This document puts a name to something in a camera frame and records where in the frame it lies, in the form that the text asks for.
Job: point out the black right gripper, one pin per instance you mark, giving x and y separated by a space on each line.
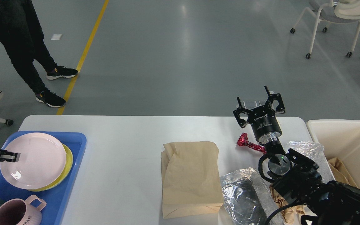
263 122

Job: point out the pink plate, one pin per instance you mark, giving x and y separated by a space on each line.
41 161

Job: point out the pink mug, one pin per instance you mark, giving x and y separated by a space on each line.
22 212

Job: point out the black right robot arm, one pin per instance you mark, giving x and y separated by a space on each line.
294 176

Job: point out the floor socket plates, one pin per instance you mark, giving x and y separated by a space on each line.
252 104

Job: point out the red foil wrapper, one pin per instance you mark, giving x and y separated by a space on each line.
244 142

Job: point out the blue plastic tray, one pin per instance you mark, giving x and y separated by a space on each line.
56 198

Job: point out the crumpled foil sheet right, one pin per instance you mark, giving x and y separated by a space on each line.
315 152

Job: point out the yellow plate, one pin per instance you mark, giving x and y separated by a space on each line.
63 175

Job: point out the brown paper bag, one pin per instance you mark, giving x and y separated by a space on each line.
190 179

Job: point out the brown paper in bin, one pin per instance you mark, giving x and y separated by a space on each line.
340 172

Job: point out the beige waste bin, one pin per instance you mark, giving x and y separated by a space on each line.
341 139

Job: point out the crumpled brown paper ball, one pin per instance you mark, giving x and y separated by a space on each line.
288 214

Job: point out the white floor label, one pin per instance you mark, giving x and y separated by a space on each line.
56 36

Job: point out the white chair on wheels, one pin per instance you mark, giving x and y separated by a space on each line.
332 12

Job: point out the person in black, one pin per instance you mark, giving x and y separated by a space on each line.
23 39

